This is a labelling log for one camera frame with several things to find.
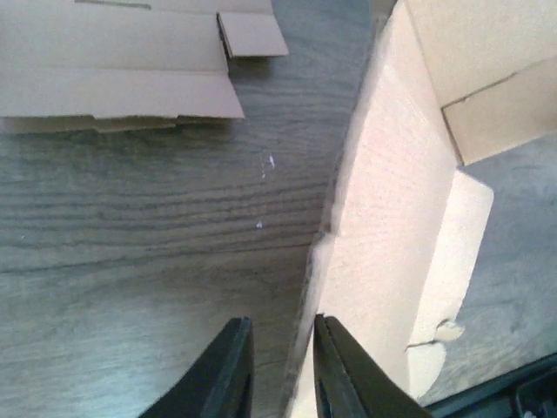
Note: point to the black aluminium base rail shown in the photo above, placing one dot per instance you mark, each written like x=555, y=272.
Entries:
x=528, y=391

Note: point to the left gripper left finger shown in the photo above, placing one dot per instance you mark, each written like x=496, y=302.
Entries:
x=219, y=383

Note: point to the cardboard box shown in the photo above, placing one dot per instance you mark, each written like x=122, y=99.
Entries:
x=448, y=84

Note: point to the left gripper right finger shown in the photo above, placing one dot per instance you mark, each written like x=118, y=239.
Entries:
x=348, y=382

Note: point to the stack of flat cardboard blanks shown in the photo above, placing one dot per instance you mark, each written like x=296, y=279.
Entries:
x=126, y=65

